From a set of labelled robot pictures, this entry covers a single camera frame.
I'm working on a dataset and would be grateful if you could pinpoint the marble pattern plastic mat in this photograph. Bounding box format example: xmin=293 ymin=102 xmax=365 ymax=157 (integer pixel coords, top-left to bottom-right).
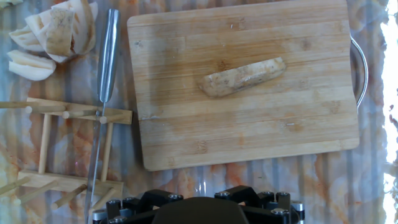
xmin=0 ymin=0 xmax=389 ymax=224

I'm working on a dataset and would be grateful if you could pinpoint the small pale lotus root piece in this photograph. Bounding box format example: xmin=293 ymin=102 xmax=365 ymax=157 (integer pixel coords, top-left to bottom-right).
xmin=88 ymin=1 xmax=99 ymax=22

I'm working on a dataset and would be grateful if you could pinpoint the long lotus root strip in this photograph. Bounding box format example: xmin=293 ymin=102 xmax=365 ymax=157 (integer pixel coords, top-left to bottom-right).
xmin=197 ymin=56 xmax=287 ymax=98

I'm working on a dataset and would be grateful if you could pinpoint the pale lotus root wedge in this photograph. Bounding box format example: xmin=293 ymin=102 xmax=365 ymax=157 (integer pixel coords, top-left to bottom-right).
xmin=8 ymin=24 xmax=46 ymax=53

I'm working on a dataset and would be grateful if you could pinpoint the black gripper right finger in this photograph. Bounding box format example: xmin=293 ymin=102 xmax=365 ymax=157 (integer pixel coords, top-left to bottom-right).
xmin=214 ymin=185 xmax=305 ymax=224

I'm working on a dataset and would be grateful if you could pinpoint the bamboo cutting board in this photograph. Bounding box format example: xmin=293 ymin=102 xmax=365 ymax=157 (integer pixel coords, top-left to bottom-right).
xmin=126 ymin=0 xmax=361 ymax=172

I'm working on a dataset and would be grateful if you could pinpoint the wooden peg dish rack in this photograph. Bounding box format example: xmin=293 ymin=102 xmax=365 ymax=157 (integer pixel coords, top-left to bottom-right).
xmin=0 ymin=96 xmax=134 ymax=218

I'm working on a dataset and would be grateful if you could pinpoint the steel cleaver knife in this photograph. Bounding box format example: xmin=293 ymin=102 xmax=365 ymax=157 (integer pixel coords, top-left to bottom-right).
xmin=83 ymin=8 xmax=122 ymax=224

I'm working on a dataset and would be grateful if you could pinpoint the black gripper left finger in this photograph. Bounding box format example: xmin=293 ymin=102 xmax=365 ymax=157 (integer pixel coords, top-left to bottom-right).
xmin=92 ymin=189 xmax=184 ymax=224

